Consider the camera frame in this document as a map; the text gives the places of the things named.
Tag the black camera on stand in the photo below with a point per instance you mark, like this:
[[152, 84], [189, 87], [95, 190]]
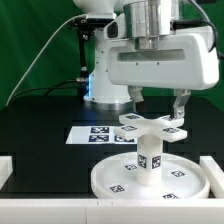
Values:
[[85, 28]]

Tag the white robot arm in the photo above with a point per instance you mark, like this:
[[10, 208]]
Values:
[[145, 43]]

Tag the white cross-shaped table base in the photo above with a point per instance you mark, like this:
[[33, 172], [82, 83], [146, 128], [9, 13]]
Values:
[[165, 128]]

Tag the white front fence rail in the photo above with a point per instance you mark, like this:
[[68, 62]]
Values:
[[94, 211]]

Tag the white right fence block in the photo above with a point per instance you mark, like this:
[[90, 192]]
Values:
[[215, 175]]

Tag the white round table top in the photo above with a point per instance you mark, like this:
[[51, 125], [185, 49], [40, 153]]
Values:
[[123, 176]]

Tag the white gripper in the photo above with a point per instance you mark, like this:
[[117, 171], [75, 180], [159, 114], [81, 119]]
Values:
[[181, 62]]

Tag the white fiducial marker sheet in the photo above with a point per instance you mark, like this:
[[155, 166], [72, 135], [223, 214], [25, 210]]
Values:
[[95, 135]]

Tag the white left fence block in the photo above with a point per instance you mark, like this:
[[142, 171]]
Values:
[[6, 169]]

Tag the white fence block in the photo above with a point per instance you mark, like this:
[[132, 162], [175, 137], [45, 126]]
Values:
[[6, 169], [215, 175]]

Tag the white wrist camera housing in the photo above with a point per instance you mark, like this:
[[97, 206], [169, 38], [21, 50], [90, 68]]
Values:
[[116, 29]]

